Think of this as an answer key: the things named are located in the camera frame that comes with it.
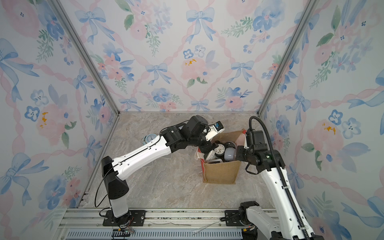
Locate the blue dome alarm clock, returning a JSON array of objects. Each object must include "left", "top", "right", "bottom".
[{"left": 224, "top": 147, "right": 237, "bottom": 162}]

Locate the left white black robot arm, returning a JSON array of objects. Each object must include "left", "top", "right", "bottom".
[{"left": 102, "top": 115, "right": 225, "bottom": 218}]

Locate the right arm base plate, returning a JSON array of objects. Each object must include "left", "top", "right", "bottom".
[{"left": 224, "top": 210, "right": 250, "bottom": 227}]

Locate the black twin-bell alarm clock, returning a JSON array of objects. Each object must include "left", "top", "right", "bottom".
[{"left": 214, "top": 141, "right": 237, "bottom": 158}]

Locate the black corrugated cable conduit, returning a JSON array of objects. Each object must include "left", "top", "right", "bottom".
[{"left": 248, "top": 116, "right": 311, "bottom": 240}]

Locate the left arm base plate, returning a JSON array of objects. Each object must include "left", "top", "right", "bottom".
[{"left": 103, "top": 210, "right": 147, "bottom": 228}]

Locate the small white digital clock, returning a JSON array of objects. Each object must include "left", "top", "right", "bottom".
[{"left": 204, "top": 150, "right": 216, "bottom": 163}]

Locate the blue twin-bell clock beige base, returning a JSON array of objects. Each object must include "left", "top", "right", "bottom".
[{"left": 141, "top": 134, "right": 158, "bottom": 145}]

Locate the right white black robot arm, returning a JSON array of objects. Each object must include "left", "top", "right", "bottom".
[{"left": 237, "top": 130, "right": 323, "bottom": 240}]

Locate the white digital clock front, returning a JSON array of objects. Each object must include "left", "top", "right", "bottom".
[{"left": 206, "top": 159, "right": 223, "bottom": 164}]

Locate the aluminium front rail frame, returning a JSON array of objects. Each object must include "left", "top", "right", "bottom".
[{"left": 53, "top": 207, "right": 278, "bottom": 240}]

